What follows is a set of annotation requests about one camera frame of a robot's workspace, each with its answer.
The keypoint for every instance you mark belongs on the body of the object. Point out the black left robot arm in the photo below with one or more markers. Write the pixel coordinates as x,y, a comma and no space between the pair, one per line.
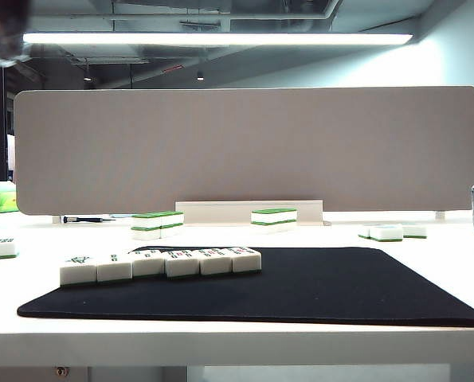
1,24

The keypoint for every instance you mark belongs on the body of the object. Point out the ceiling spot lamp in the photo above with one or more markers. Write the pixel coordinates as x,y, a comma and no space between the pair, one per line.
87,78
200,75

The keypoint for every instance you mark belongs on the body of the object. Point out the bird mahjong tile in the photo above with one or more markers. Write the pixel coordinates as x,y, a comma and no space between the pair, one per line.
78,275

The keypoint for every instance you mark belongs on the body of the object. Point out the white divider foot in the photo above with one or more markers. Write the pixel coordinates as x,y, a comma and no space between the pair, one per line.
56,219
439,215

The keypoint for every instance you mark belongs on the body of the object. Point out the black pen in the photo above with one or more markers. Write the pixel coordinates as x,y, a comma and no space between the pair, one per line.
81,219

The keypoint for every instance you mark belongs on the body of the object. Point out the metal bolt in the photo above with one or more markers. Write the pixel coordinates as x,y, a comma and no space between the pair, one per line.
60,371

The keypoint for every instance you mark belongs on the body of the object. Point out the white bamboo mahjong tile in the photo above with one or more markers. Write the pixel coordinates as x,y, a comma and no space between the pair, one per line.
1,248
415,231
386,233
364,231

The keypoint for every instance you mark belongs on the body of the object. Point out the four-bamboo mahjong tile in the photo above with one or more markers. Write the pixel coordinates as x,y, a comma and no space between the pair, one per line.
148,268

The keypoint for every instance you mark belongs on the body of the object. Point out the green-backed mahjong tile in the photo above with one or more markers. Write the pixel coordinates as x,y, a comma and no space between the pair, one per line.
287,215
264,217
145,234
287,226
171,218
146,221
265,228
171,231

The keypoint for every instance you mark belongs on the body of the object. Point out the two-bamboo mahjong tile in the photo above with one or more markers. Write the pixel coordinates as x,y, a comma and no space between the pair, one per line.
114,272

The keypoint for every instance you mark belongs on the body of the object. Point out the black mouse mat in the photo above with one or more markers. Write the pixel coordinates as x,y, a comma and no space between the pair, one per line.
300,290

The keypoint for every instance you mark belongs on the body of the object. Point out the beige desk divider panel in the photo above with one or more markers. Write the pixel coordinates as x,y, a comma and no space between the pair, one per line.
240,151

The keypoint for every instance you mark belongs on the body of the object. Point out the red and green bamboo tile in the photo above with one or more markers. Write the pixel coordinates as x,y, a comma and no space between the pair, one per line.
182,267
215,265
246,263

